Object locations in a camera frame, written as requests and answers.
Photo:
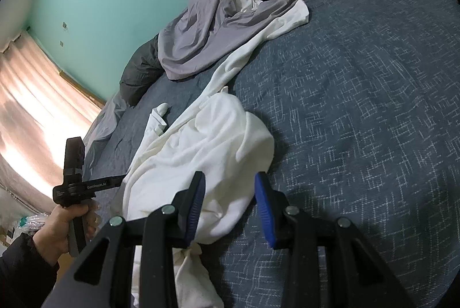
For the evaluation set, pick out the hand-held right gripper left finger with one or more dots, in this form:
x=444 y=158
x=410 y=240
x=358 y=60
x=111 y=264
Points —
x=196 y=207

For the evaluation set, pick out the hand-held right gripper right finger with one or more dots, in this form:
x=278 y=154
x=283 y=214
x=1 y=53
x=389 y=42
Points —
x=264 y=207

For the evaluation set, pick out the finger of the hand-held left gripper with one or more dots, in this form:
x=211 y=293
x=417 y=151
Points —
x=107 y=181

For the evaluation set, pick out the white long-sleeve shirt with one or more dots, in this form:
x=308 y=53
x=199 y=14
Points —
x=201 y=150

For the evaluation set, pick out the person's left forearm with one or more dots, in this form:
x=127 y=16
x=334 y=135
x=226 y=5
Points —
x=21 y=268

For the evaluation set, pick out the person's left hand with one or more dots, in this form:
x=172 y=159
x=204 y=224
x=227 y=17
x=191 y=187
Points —
x=54 y=225

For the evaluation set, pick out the light grey blanket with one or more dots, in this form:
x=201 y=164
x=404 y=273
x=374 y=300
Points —
x=104 y=121

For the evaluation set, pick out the pink curtain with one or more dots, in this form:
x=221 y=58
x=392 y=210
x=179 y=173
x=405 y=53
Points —
x=36 y=107

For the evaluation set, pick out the clear plastic bag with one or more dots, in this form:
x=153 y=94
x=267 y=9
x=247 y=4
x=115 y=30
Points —
x=32 y=221

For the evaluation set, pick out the lilac grey garment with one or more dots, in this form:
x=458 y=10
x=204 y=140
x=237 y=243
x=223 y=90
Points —
x=201 y=35

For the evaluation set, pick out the crumpled white garment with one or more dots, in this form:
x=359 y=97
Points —
x=244 y=1

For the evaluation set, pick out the wooden window frame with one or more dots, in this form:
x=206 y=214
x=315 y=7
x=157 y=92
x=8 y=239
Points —
x=82 y=92

